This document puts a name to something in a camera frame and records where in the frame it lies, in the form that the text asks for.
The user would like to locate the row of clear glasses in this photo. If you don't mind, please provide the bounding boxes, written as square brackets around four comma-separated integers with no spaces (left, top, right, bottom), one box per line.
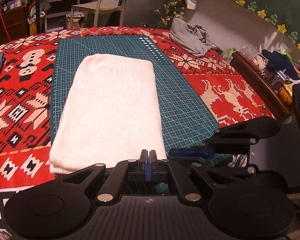
[242,45,260,58]

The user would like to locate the yellow bear jar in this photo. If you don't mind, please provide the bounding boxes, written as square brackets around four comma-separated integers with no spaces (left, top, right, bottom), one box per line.
[279,84,294,105]

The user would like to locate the red patterned blanket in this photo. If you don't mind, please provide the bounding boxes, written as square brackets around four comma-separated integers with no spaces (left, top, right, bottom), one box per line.
[0,26,277,240]

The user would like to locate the grey knit sweater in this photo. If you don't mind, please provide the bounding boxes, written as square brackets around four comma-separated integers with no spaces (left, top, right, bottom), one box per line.
[169,17,217,57]

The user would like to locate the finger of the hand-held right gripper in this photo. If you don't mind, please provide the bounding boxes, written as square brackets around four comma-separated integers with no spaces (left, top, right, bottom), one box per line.
[168,116,281,155]
[168,154,256,178]

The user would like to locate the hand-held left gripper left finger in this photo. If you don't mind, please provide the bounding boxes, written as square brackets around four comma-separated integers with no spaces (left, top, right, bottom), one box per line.
[61,150,150,206]

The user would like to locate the green cutting mat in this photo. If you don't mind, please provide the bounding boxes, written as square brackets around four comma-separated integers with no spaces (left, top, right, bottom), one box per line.
[50,35,248,196]

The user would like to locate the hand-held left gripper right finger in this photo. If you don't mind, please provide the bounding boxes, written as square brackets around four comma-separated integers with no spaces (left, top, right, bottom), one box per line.
[150,150,237,206]

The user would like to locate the wooden nightstand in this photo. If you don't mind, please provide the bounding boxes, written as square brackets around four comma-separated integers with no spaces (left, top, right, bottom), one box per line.
[231,51,293,120]

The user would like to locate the green plant sprig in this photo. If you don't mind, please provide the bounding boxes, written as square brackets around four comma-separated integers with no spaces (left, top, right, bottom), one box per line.
[222,47,238,56]

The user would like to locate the red broom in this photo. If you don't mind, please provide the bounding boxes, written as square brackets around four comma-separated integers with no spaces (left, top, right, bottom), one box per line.
[0,0,12,42]

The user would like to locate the dark blue knit hat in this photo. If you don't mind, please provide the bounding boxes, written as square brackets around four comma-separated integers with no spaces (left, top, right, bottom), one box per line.
[261,49,300,80]

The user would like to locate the beige plastic chair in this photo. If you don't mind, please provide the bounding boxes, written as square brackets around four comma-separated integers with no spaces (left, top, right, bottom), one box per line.
[70,0,131,28]

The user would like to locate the wooden drawer chest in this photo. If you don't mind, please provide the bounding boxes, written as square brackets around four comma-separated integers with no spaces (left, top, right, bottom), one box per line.
[0,5,30,46]

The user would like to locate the white knit vest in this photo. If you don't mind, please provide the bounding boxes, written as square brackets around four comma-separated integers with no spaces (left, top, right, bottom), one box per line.
[49,54,167,175]

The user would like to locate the white laundry bag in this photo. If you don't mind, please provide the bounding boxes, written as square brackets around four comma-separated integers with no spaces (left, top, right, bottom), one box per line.
[65,10,85,29]

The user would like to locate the grey refrigerator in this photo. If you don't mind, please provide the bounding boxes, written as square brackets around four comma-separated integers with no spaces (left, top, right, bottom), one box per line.
[122,0,174,28]

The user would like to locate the small Christmas tree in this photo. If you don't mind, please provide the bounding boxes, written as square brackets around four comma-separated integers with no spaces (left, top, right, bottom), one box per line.
[154,0,188,29]

